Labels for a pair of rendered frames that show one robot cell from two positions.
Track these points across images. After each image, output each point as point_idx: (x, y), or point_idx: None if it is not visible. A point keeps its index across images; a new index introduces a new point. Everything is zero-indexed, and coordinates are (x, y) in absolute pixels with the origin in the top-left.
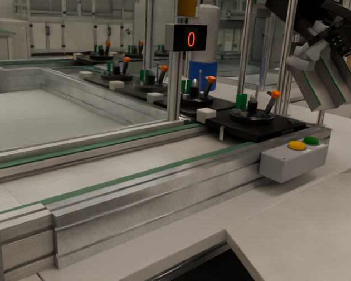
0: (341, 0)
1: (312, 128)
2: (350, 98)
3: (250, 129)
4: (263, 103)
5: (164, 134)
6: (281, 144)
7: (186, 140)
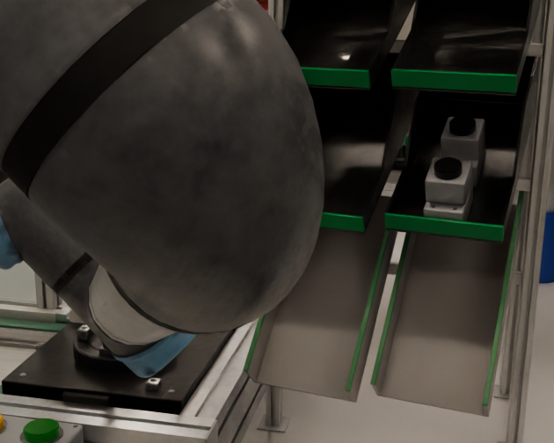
0: (540, 88)
1: (171, 417)
2: (467, 395)
3: (46, 365)
4: None
5: None
6: None
7: (20, 351)
